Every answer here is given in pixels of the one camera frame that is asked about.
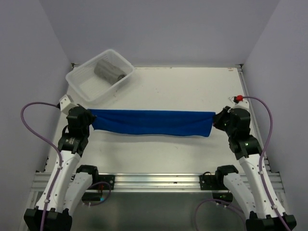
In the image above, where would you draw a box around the blue towel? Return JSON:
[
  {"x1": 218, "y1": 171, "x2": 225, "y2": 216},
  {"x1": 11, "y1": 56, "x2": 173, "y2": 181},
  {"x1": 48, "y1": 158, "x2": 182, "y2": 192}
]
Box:
[{"x1": 90, "y1": 109, "x2": 216, "y2": 137}]

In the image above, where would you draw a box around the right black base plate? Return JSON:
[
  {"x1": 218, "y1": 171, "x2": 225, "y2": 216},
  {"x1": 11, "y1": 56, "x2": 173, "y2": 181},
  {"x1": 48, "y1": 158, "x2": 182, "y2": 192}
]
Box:
[{"x1": 199, "y1": 171, "x2": 227, "y2": 191}]

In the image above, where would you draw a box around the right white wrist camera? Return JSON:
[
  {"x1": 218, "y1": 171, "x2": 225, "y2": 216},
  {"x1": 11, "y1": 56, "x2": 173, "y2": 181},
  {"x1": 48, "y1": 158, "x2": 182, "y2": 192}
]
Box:
[{"x1": 232, "y1": 95, "x2": 250, "y2": 111}]

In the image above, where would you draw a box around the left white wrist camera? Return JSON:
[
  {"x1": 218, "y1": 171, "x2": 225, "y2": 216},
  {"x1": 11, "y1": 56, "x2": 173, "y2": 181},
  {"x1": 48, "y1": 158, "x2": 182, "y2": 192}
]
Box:
[{"x1": 59, "y1": 94, "x2": 77, "y2": 115}]

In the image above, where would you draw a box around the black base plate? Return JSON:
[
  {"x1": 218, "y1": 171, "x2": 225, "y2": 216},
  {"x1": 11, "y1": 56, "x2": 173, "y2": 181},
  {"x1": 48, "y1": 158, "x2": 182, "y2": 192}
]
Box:
[
  {"x1": 93, "y1": 174, "x2": 116, "y2": 191},
  {"x1": 199, "y1": 171, "x2": 227, "y2": 191}
]

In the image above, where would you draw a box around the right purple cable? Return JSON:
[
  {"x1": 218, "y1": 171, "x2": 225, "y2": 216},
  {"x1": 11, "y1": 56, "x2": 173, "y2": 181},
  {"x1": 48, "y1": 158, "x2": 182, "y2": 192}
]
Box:
[{"x1": 194, "y1": 96, "x2": 293, "y2": 231}]

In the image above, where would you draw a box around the grey towel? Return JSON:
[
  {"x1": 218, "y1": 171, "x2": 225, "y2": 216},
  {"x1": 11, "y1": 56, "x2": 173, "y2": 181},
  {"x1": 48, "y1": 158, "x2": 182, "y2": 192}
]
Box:
[{"x1": 94, "y1": 60, "x2": 126, "y2": 85}]

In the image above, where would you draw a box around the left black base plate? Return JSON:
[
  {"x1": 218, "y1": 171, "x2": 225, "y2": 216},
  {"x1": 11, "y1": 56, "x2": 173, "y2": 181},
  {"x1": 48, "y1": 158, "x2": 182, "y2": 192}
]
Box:
[{"x1": 93, "y1": 174, "x2": 116, "y2": 191}]

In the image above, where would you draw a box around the aluminium mounting rail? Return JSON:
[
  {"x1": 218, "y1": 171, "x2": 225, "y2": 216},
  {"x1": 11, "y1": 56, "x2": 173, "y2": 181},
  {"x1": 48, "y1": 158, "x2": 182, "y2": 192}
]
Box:
[{"x1": 30, "y1": 172, "x2": 284, "y2": 193}]

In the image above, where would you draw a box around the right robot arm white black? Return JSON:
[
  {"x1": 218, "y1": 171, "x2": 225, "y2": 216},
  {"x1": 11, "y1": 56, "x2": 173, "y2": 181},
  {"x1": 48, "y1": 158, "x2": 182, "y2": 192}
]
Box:
[{"x1": 213, "y1": 106, "x2": 296, "y2": 231}]

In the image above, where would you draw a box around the white plastic basket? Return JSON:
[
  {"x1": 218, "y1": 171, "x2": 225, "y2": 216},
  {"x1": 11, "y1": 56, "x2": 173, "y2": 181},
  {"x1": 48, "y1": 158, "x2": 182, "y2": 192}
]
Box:
[{"x1": 65, "y1": 49, "x2": 135, "y2": 104}]

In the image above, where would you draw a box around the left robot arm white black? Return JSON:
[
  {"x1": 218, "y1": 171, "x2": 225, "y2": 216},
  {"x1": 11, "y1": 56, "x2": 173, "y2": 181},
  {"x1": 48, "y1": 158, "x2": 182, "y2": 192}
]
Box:
[{"x1": 24, "y1": 103, "x2": 100, "y2": 231}]

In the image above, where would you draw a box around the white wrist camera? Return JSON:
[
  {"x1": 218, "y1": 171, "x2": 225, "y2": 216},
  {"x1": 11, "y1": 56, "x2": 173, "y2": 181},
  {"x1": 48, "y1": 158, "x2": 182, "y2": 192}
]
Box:
[
  {"x1": 232, "y1": 95, "x2": 250, "y2": 111},
  {"x1": 59, "y1": 94, "x2": 77, "y2": 115}
]

